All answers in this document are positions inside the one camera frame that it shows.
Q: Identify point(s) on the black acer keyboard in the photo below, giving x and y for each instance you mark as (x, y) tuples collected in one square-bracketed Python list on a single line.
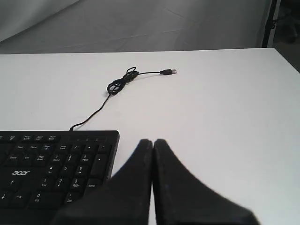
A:
[(44, 171)]

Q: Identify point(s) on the grey backdrop cloth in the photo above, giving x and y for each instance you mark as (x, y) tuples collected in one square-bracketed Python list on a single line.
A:
[(99, 26)]

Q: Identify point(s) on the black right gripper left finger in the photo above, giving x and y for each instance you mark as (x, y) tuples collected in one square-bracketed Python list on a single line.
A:
[(122, 200)]

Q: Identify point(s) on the black tripod stand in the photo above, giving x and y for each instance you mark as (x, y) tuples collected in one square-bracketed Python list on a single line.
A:
[(270, 25)]

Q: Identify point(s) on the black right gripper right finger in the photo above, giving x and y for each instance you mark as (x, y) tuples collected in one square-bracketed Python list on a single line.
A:
[(181, 199)]

